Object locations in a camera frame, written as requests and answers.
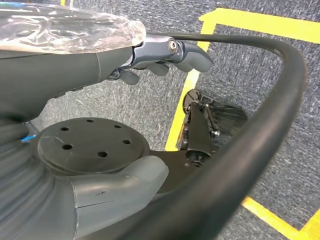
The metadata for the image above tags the yellow floor tape square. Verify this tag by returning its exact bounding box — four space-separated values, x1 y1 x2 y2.
165 7 320 240

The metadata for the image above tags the thick black cable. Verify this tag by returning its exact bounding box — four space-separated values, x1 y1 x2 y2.
82 31 309 240

